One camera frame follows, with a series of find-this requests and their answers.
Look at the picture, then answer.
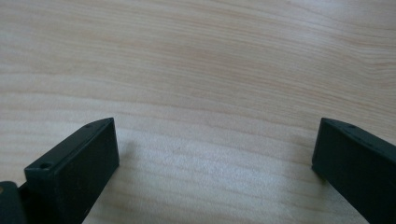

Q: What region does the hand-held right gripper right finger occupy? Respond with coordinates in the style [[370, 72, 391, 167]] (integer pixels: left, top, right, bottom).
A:
[[311, 117, 396, 224]]

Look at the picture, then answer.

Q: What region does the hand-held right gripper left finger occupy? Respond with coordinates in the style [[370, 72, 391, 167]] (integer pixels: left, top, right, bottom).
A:
[[19, 117, 120, 224]]

